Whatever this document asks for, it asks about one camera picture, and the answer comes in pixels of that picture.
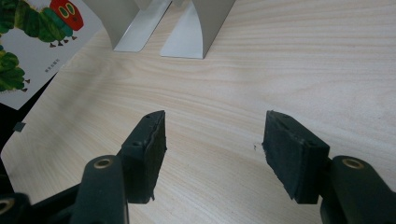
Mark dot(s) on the grey metal expandable book rack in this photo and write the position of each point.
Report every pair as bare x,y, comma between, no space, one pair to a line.
211,28

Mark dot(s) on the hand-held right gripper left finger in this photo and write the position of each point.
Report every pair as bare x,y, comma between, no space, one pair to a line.
144,155

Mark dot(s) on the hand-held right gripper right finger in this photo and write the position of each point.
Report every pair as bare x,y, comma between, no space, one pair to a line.
292,158

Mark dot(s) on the caterpillar picture book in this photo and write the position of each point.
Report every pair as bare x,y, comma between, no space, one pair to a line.
37,46

